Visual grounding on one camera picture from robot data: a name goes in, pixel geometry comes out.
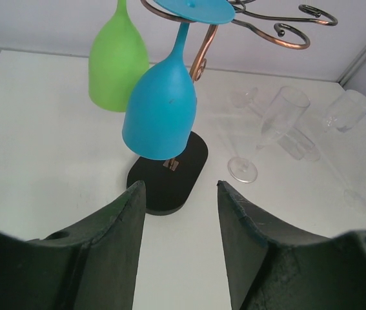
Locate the green plastic wine glass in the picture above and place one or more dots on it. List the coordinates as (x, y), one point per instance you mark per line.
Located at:
(118, 58)

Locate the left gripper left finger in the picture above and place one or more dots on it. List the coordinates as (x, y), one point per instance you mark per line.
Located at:
(91, 264)

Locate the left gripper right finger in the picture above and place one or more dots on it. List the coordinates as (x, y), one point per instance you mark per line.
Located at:
(272, 264)

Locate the copper wire wine glass rack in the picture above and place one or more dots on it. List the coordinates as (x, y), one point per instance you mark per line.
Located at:
(168, 183)

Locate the lying clear flute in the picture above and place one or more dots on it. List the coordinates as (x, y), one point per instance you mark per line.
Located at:
(345, 112)
(296, 143)

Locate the clear flute near right arm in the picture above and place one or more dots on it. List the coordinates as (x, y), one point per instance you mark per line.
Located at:
(351, 196)

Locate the lying clear flute left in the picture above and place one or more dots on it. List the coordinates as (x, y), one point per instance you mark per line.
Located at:
(296, 143)

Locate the lying clear flute right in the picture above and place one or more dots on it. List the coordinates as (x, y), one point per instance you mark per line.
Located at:
(345, 112)

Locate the blue plastic wine glass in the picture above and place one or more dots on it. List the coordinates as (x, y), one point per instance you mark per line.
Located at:
(162, 106)

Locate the clear champagne flute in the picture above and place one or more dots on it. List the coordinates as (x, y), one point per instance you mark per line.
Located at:
(281, 115)

